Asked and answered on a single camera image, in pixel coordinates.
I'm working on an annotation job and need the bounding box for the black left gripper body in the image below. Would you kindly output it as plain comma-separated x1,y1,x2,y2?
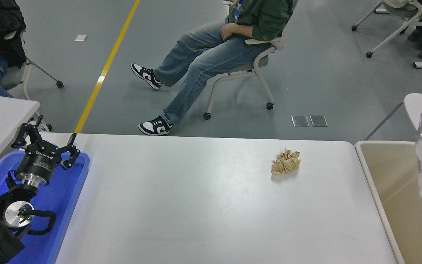
16,143,63,180

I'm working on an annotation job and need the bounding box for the person's left hand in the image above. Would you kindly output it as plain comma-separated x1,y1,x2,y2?
220,24,241,41

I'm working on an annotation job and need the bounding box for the blue plastic tray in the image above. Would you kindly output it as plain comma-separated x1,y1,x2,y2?
0,150,90,264

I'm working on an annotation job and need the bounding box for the crumpled tan paper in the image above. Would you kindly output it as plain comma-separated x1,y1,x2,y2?
271,149,302,175

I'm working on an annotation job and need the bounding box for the blue ID badge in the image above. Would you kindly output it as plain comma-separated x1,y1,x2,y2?
233,0,244,23

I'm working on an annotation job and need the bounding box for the large pale plastic bin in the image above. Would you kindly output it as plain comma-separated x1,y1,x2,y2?
355,140,422,264

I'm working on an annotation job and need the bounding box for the white frame office chair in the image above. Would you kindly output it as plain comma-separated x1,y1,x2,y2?
351,0,422,59
203,22,291,121
0,30,65,132

